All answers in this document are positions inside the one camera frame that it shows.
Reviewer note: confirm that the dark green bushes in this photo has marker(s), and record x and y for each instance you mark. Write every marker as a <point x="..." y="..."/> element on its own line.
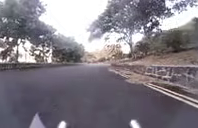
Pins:
<point x="177" y="40"/>

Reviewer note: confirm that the tall leafy tree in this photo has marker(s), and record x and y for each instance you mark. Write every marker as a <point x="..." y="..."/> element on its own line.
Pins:
<point x="131" y="20"/>

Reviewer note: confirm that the grey stone wall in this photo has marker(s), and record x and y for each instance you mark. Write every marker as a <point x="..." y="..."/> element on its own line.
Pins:
<point x="187" y="75"/>

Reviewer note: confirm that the double white painted line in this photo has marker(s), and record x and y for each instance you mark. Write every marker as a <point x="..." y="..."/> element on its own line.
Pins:
<point x="183" y="97"/>

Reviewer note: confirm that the row of leafy trees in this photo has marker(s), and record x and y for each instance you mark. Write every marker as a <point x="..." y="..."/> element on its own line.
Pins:
<point x="17" y="20"/>

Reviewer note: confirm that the white building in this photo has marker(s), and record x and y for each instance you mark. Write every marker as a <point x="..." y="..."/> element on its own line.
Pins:
<point x="25" y="54"/>

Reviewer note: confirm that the grey asphalt road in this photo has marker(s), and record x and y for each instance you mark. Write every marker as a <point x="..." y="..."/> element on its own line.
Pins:
<point x="87" y="93"/>

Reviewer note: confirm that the brown dirt verge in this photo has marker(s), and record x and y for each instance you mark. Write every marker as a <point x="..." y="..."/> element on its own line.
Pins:
<point x="137" y="77"/>

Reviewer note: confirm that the low grey wall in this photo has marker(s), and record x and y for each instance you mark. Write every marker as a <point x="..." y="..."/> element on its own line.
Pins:
<point x="13" y="66"/>

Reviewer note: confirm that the brown earth slope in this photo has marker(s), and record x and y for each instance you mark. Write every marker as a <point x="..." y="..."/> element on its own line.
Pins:
<point x="182" y="58"/>

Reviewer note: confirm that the robot's own part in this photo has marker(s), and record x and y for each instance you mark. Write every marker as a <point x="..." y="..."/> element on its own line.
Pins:
<point x="135" y="124"/>
<point x="62" y="124"/>

